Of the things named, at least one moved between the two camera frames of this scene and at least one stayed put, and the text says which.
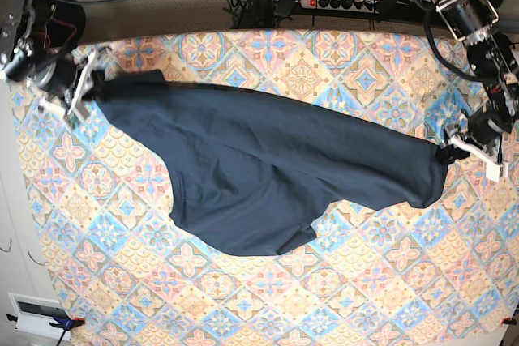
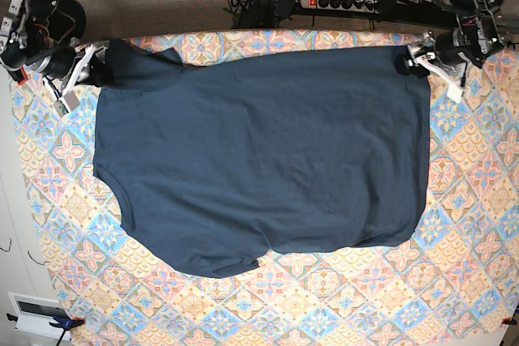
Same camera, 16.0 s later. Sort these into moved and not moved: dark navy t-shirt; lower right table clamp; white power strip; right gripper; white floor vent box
Moved: right gripper; dark navy t-shirt
Not moved: white power strip; lower right table clamp; white floor vent box
